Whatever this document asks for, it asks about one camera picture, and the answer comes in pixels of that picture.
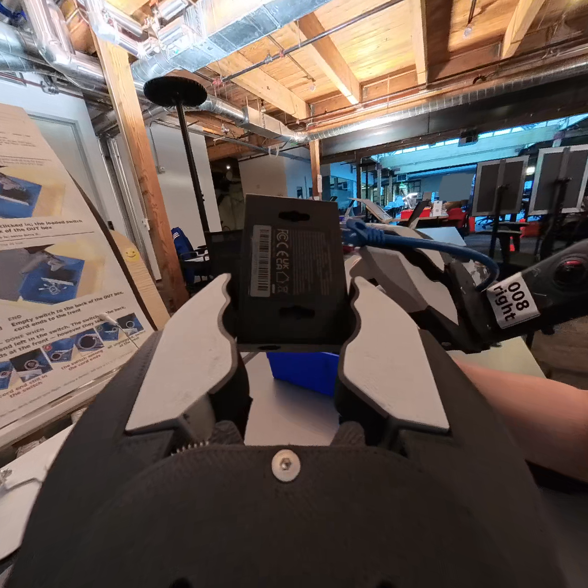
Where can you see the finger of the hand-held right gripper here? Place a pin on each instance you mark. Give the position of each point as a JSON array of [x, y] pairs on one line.
[[427, 232], [404, 298]]

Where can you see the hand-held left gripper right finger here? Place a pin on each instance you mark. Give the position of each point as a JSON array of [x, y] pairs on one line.
[[390, 367]]

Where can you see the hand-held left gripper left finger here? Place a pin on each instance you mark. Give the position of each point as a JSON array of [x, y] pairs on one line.
[[183, 358]]

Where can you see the black ethernet switch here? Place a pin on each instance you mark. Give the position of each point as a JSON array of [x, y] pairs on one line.
[[294, 275]]

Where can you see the person's right forearm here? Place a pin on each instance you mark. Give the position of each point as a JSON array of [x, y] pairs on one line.
[[528, 413]]

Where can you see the grey panel on stand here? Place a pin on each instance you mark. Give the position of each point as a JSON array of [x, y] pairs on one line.
[[489, 188], [553, 181]]

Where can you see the blue plastic bin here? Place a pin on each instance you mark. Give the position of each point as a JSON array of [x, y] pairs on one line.
[[303, 370]]

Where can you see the instruction poster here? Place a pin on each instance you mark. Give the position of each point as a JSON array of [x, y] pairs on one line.
[[55, 275]]

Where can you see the black floor lamp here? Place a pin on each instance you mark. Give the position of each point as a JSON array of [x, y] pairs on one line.
[[174, 89]]

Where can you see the long silver spiral duct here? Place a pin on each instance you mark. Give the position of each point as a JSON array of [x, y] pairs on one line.
[[436, 105]]

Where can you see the foil wrapped duct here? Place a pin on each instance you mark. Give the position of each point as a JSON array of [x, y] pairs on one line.
[[229, 36]]

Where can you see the large silver elbow duct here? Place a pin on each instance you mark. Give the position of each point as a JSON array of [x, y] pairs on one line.
[[50, 41]]

